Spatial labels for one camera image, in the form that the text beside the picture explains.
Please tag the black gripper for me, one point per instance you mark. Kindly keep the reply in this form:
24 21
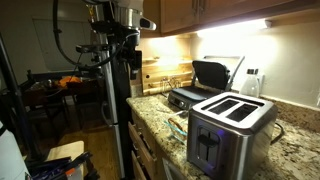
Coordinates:
129 58

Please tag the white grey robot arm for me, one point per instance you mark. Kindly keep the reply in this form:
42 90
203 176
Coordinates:
125 20

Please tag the stainless steel two-slot toaster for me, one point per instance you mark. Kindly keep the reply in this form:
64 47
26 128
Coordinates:
229 135

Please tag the wooden cutting board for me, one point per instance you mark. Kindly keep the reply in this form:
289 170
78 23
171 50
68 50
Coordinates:
162 75

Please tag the wooden upper cabinets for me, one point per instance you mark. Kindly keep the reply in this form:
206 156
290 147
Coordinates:
183 16

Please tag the stainless steel refrigerator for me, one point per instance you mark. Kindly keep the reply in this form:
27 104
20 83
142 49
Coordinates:
117 84

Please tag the black panini grill press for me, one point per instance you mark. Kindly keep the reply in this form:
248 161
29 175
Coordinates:
210 78

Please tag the dark dining table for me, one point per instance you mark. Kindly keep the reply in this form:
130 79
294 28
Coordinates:
45 102

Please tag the wooden lower cabinet drawers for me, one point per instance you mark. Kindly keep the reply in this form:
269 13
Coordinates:
153 142

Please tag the light wooden stool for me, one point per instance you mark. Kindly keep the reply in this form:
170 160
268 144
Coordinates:
71 150

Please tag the clear plastic water bottle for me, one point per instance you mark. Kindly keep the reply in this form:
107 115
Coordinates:
243 89

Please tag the under-cabinet light strip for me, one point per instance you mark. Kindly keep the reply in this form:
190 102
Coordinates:
236 28

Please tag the black camera on stand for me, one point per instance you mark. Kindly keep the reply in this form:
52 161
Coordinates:
97 50

